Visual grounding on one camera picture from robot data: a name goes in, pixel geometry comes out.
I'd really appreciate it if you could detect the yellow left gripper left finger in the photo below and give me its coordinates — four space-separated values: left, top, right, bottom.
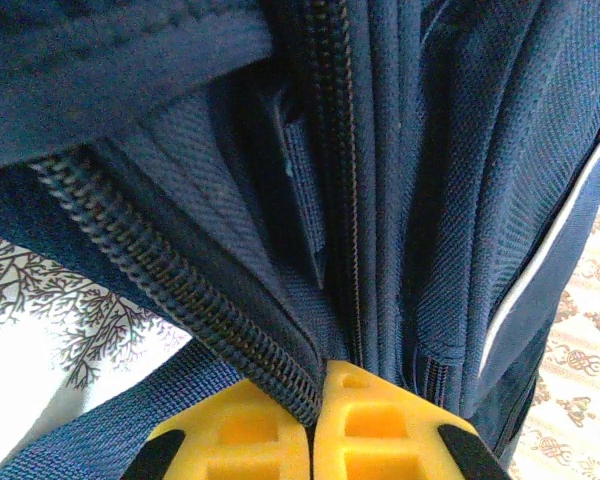
124 382 312 480

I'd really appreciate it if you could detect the navy blue backpack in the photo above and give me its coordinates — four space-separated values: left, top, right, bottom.
0 0 600 480

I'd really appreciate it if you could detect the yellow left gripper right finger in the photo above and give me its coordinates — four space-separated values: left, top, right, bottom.
312 360 511 480

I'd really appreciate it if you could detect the floral table cloth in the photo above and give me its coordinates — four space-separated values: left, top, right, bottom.
0 229 196 441

